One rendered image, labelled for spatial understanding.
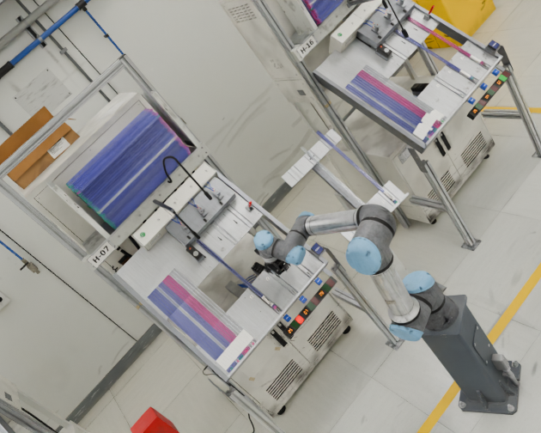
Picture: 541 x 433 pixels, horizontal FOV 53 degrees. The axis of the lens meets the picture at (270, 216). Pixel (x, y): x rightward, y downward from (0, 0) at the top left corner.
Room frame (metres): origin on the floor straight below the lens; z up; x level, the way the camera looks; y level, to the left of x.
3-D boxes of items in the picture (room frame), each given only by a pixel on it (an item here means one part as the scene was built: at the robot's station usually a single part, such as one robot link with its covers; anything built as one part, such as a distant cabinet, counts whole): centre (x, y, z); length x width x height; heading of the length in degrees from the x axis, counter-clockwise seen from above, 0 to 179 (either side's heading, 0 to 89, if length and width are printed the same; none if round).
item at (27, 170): (2.68, 0.53, 1.82); 0.68 x 0.30 x 0.20; 105
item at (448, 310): (1.49, -0.26, 0.60); 0.15 x 0.15 x 0.10
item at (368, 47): (2.73, -1.02, 0.65); 1.01 x 0.73 x 1.29; 15
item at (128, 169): (2.42, 0.35, 1.52); 0.51 x 0.13 x 0.27; 105
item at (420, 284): (1.48, -0.26, 0.72); 0.13 x 0.12 x 0.14; 124
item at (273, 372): (2.52, 0.44, 0.31); 0.70 x 0.65 x 0.62; 105
